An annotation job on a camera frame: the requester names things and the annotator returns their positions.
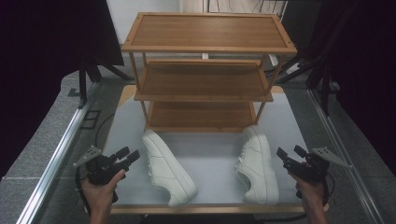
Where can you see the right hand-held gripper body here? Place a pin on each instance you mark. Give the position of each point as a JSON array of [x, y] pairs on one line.
[[311, 168]]

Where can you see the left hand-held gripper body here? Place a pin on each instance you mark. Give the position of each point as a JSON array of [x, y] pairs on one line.
[[99, 169]]

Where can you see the white sneaker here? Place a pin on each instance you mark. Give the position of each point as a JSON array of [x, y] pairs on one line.
[[168, 168], [258, 165]]

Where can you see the wooden three-tier shoe rack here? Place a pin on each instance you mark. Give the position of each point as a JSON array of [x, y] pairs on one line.
[[207, 71]]

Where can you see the person's right hand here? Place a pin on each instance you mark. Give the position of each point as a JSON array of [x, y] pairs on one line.
[[309, 191]]

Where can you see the person's left hand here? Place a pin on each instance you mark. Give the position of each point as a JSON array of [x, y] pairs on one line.
[[101, 194]]

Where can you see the black metal stand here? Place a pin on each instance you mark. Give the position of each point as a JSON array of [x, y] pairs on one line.
[[314, 71], [88, 81]]

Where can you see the dark curtain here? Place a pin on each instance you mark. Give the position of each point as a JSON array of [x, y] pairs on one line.
[[46, 62], [364, 71]]

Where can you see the aluminium rail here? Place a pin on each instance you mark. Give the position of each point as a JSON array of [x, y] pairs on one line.
[[53, 161], [342, 155]]

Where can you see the black floor bracket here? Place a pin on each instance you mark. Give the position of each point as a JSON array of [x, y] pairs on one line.
[[90, 119]]

